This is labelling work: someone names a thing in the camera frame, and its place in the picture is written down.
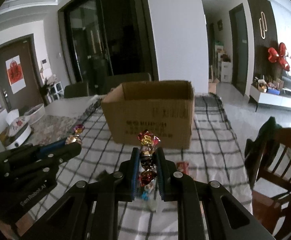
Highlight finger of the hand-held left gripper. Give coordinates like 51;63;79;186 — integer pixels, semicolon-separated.
37;139;70;155
34;141;82;167

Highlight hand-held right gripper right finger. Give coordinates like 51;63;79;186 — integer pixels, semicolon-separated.
155;147;278;240

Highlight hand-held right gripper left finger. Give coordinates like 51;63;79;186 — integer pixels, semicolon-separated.
14;147;140;240

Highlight red gold foil candy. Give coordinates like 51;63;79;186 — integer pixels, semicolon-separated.
65;124;86;145
137;129;161;188

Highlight dark snack packet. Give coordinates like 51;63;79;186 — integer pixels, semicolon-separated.
96;170;108;182

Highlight brown cardboard box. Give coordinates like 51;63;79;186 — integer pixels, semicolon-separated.
101;80;195;149

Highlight floral cloth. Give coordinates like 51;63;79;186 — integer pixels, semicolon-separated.
29;97;103;143

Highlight red snack packet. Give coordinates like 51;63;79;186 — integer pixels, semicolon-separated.
177;161;189;175

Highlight small clear snack packet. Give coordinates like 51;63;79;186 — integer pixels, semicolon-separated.
139;181;159;212

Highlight white round appliance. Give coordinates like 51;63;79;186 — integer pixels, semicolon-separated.
4;109;32;150

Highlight white round basin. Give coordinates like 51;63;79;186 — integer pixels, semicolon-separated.
23;104;45;125

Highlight white checked tablecloth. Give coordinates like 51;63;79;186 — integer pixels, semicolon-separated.
28;94;254;240

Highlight white shelf unit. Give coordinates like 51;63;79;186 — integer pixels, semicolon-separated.
46;81;65;103

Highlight dark dining chair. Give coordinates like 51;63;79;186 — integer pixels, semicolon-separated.
64;81;90;98
103;72;152;95

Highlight brown entrance door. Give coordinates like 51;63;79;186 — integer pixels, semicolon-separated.
0;34;45;113

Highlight red paper door poster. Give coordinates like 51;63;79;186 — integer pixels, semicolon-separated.
6;56;26;94

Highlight small cardboard box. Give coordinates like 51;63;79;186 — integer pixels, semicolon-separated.
208;78;220;94

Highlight dark green cloth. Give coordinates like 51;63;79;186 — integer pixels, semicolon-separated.
244;116;283;188

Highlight hallway storage shelf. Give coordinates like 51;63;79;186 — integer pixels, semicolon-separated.
214;40;233;83

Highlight dark glass sliding door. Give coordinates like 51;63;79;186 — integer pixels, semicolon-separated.
58;0;158;90

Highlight wooden chair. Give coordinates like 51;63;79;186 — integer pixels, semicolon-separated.
244;127;291;240

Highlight white tv cabinet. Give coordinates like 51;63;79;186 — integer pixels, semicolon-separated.
248;84;291;117

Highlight dark interior door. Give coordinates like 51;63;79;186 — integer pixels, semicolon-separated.
229;4;249;95

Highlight red foil balloons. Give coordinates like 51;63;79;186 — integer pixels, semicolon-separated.
268;42;291;72

